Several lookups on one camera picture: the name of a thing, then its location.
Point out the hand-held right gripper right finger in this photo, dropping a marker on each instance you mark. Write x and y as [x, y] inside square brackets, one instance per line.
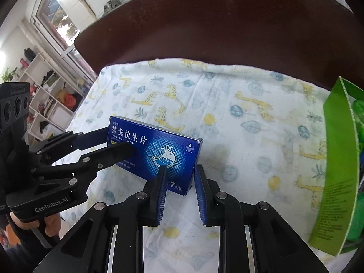
[200, 193]

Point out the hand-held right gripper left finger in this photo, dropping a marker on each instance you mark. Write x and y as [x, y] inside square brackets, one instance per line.
[162, 193]

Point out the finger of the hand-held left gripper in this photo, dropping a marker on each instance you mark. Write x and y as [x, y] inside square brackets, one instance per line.
[113, 153]
[85, 140]

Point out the blue medicine box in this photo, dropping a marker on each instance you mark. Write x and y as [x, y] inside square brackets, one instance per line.
[170, 153]

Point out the green cardboard box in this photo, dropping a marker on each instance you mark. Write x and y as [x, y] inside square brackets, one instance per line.
[332, 176]

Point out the person's left forearm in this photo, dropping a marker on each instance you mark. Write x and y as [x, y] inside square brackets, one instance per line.
[25, 244]

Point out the person's left hand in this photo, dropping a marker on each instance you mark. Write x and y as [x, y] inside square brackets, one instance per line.
[51, 224]

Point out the white shelf unit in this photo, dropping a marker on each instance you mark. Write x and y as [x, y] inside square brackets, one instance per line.
[51, 96]

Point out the green houseplant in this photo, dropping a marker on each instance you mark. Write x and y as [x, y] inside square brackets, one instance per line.
[8, 74]

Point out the window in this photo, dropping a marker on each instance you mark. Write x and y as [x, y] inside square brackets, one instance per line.
[57, 14]

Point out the grey metal figurine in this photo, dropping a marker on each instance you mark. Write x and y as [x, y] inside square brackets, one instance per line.
[110, 7]

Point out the brown wooden headboard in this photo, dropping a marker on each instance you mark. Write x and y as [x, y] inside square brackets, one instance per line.
[213, 28]

